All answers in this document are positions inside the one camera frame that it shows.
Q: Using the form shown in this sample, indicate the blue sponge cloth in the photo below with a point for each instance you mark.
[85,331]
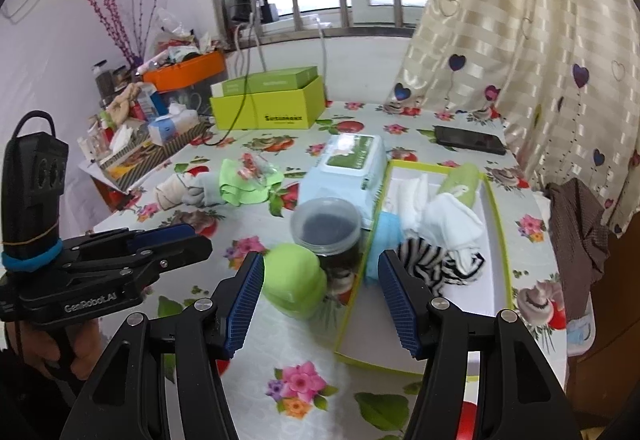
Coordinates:
[388,235]

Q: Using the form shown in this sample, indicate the black white striped sock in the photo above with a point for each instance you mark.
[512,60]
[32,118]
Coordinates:
[436,267]

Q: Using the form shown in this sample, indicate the orange plastic bin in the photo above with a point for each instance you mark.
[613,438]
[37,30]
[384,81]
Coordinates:
[188,73]

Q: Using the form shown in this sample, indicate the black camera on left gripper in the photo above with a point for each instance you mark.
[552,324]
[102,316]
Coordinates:
[33,180]

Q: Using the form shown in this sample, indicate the striped tray on side table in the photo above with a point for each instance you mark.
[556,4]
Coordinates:
[141,156]

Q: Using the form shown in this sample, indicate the brown checkered cloth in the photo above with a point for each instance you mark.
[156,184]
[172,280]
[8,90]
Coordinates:
[579,241]

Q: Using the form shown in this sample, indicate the white striped towel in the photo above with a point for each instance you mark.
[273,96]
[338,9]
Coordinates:
[170,193]

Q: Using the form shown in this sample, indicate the green rolled towel in tray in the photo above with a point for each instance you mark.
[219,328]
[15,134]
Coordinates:
[462,182]

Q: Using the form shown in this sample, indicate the yellow-green shoe box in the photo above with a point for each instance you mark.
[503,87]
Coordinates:
[295,109]

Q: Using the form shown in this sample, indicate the grey white cloth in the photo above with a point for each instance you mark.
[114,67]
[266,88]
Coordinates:
[202,190]

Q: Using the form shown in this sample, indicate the candy wrapper packet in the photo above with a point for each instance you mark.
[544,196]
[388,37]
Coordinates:
[255,168]

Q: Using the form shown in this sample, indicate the blue face mask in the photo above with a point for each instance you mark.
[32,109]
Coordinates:
[580,333]

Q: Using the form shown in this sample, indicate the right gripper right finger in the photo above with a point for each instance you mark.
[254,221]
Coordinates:
[519,396]

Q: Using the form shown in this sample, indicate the green box lid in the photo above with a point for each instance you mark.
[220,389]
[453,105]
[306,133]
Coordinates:
[267,81]

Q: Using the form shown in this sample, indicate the tissue pack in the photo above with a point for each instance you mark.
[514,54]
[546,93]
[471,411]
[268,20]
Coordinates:
[179,120]

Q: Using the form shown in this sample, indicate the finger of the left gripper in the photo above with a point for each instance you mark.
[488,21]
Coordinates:
[151,257]
[162,235]

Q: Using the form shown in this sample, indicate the purple artificial flower branches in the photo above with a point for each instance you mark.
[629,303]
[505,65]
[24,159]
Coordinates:
[127,24]

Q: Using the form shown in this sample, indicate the floral tomato tablecloth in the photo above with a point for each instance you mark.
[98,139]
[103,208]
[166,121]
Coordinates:
[341,372]

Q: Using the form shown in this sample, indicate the green-rimmed white tray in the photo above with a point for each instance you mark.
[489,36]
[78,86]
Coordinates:
[368,335]

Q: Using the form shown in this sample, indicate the wet wipes pack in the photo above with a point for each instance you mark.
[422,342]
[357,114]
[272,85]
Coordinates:
[351,167]

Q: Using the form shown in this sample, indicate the left hand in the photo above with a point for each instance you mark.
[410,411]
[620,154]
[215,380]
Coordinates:
[37,348]

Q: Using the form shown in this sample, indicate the green microfiber cloth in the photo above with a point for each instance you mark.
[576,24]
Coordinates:
[238,189]

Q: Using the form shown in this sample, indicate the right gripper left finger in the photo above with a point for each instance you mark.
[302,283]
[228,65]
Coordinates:
[124,398]

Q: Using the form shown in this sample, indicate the cream heart pattern curtain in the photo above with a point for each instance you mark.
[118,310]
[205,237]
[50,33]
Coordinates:
[563,76]

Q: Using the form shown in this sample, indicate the black smartphone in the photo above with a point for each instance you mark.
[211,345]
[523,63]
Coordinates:
[466,139]

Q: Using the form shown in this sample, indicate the white folded towel in tray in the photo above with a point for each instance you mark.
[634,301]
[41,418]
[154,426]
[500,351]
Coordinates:
[407,198]

